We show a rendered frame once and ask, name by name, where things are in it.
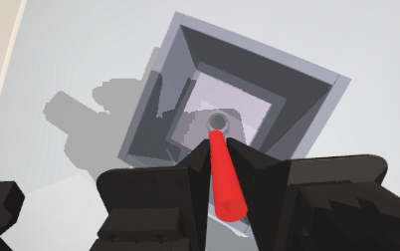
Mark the red peg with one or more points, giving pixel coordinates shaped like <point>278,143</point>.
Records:
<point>229,202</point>

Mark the grey open box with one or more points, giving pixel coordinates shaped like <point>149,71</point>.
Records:
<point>303,95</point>

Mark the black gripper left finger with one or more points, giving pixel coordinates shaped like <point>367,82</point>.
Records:
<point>185,186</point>

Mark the white flat plate with hole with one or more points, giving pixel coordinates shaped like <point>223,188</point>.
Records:
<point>244,114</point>

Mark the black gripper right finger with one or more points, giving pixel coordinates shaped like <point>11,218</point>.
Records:
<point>270,185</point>

